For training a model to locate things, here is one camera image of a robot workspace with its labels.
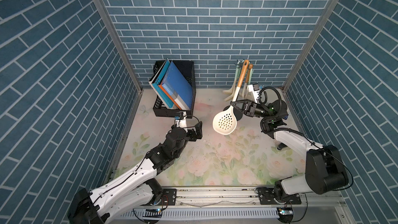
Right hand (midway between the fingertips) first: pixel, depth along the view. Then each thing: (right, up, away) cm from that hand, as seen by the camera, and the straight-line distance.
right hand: (234, 107), depth 69 cm
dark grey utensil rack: (+2, -2, -1) cm, 3 cm away
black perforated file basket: (-26, +24, +36) cm, 51 cm away
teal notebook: (-40, +13, +15) cm, 45 cm away
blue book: (-32, +13, +38) cm, 51 cm away
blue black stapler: (+42, -7, +35) cm, 55 cm away
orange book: (-34, +6, +21) cm, 41 cm away
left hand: (-16, -8, +6) cm, 19 cm away
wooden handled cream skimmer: (-4, -7, 0) cm, 8 cm away
